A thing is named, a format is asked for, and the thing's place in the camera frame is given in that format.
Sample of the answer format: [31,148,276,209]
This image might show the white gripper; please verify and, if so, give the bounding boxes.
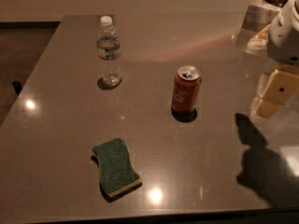
[250,0,299,119]

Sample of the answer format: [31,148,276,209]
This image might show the red coke can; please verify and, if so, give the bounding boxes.
[171,65,202,115]

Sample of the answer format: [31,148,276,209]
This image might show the green and yellow sponge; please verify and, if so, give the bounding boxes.
[92,138,142,198]

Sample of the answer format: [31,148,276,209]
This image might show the metal box on table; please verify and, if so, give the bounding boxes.
[235,0,280,56]

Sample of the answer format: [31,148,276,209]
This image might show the clear plastic water bottle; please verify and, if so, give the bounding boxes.
[96,16,122,90]

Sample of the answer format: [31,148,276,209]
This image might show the black chair wheel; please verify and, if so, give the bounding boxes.
[12,80,22,95]

